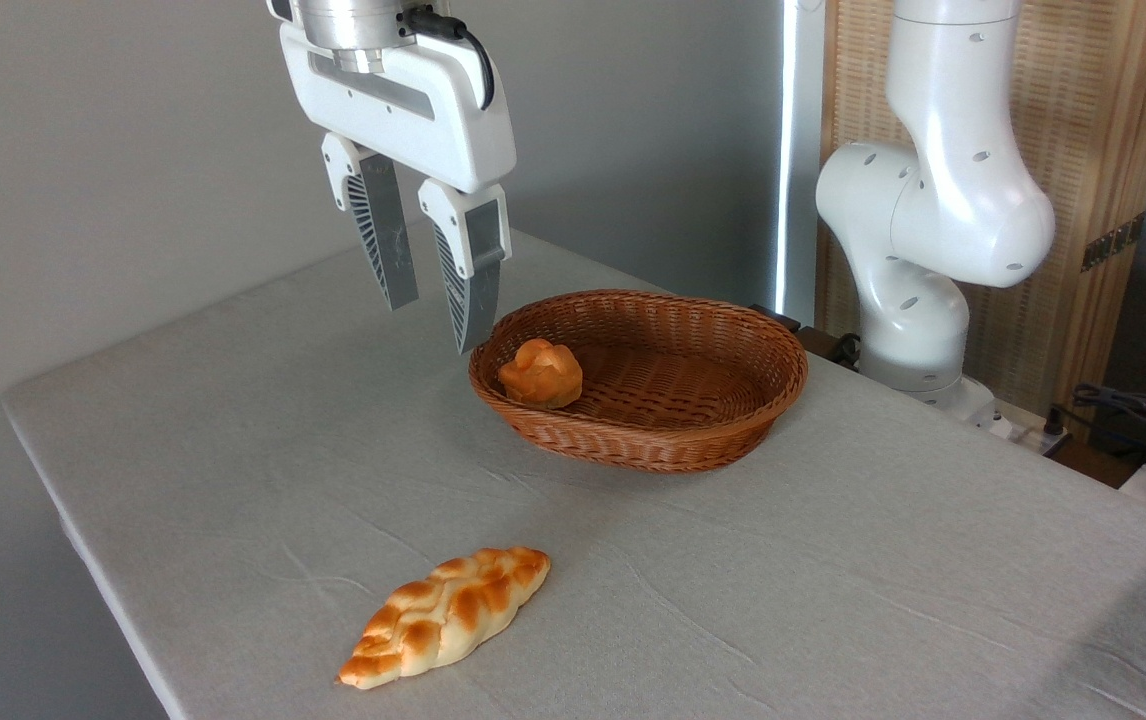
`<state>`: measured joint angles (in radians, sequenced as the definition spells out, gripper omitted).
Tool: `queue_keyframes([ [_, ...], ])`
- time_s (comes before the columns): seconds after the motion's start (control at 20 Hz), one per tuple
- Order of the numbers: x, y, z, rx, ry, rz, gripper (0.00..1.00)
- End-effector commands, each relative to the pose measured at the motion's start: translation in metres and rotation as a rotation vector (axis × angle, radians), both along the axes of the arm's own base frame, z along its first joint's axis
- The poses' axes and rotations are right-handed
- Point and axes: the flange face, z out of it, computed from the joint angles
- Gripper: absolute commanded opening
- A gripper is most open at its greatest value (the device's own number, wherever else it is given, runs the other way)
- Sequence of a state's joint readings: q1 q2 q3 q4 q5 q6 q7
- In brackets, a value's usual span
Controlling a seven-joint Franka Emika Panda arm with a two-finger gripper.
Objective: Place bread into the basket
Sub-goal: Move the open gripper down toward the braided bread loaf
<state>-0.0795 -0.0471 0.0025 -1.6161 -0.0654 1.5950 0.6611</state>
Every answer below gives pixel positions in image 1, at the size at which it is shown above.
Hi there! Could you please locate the grey tablecloth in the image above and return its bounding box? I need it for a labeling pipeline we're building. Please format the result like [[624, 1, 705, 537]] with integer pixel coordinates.
[[1, 215, 1146, 720]]

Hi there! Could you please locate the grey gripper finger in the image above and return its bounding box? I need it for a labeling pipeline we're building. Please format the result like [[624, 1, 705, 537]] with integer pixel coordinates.
[[321, 132, 420, 311], [419, 178, 512, 355]]

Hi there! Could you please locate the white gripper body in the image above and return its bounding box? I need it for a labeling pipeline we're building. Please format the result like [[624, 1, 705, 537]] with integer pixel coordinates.
[[278, 14, 518, 195]]

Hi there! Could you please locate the round orange bread roll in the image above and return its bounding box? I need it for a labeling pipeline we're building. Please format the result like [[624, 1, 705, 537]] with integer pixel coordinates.
[[498, 338, 584, 410]]

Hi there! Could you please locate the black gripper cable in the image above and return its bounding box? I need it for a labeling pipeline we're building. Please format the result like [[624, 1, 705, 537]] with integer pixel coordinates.
[[400, 8, 496, 111]]

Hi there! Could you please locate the white vertical light pole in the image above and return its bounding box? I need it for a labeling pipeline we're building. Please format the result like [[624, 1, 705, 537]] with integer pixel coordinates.
[[773, 0, 826, 326]]

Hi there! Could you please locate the braided long bread loaf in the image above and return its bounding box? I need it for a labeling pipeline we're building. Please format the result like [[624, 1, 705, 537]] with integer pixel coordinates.
[[336, 546, 552, 691]]

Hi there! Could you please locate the brown wicker oval basket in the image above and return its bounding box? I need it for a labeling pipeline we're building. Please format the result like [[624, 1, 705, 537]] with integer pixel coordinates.
[[468, 289, 809, 474]]

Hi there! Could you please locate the black cable bundle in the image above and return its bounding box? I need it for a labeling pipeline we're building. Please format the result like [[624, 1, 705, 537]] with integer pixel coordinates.
[[1048, 383, 1146, 473]]

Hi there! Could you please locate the wooden slatted screen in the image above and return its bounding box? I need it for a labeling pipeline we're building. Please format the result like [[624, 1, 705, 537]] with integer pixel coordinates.
[[818, 0, 1146, 416]]

